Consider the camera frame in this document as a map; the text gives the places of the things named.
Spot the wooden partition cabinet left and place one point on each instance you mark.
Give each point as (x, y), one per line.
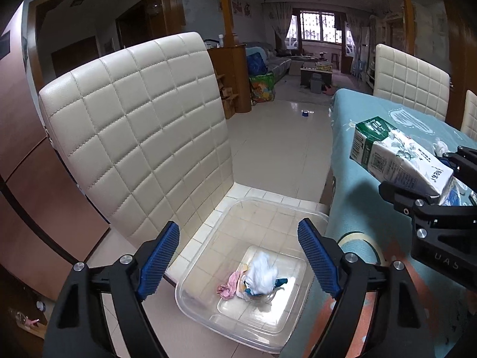
(230, 64)

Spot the white tissue in bin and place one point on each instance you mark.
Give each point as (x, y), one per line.
(260, 267)

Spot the white green milk carton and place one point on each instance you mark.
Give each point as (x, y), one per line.
(390, 155)

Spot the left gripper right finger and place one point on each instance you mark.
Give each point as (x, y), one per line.
(397, 326)

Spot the cream chair far right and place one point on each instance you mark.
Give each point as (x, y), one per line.
(469, 120)

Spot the colourful shopping bag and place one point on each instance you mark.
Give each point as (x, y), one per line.
(262, 88)

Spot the cream chair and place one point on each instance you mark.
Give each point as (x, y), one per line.
(143, 133)
(469, 120)
(404, 79)

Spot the blue foil snack wrapper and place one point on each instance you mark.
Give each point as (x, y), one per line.
(248, 287)

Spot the teal printed tablecloth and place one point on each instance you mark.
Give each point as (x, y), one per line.
(365, 224)

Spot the cream chair left side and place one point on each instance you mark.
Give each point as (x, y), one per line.
(143, 133)

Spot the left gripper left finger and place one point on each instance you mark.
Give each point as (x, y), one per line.
(78, 326)

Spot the grey sofa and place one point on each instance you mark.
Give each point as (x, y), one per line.
(279, 66)

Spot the clear plastic bin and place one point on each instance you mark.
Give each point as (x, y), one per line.
(246, 227)

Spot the coffee table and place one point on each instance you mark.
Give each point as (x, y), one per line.
(317, 76)

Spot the cream chair far middle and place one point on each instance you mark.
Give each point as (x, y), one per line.
(404, 79)

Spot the white crumpled tissue bag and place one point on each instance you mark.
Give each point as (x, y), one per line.
(440, 148)

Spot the window with grille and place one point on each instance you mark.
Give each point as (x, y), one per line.
(317, 26)

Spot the wooden door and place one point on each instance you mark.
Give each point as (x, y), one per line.
(461, 15)

